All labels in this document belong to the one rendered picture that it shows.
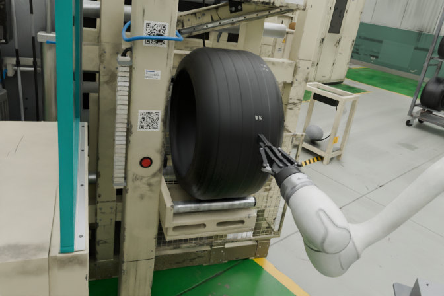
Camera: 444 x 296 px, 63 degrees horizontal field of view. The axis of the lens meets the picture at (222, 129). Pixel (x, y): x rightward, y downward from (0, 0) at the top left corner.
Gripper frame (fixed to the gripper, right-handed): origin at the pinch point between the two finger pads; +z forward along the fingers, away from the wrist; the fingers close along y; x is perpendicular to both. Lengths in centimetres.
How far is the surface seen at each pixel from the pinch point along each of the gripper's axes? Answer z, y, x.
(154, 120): 23.2, 30.1, 5.0
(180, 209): 11.3, 19.8, 35.2
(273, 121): 6.2, -5.1, -4.6
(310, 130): 231, -202, 129
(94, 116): 95, 48, 42
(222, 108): 8.7, 12.3, -7.6
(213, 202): 12.3, 6.9, 34.0
